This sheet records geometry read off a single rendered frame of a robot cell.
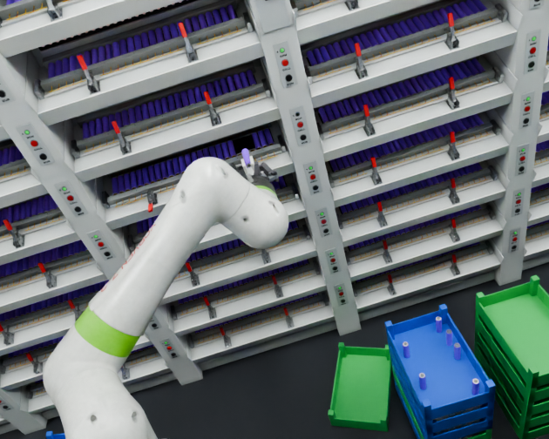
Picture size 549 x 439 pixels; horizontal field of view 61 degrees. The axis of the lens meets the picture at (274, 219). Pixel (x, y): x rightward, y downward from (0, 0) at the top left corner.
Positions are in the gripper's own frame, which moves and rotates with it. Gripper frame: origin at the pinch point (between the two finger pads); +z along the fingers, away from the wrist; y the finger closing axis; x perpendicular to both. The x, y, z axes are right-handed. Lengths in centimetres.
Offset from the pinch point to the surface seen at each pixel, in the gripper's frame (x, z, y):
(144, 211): 8.9, 15.0, 35.3
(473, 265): 80, 32, -73
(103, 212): 6, 17, 48
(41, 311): 39, 28, 89
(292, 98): -11.2, 10.8, -17.0
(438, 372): 73, -20, -35
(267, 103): -11.5, 13.7, -10.1
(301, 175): 13.7, 15.9, -14.0
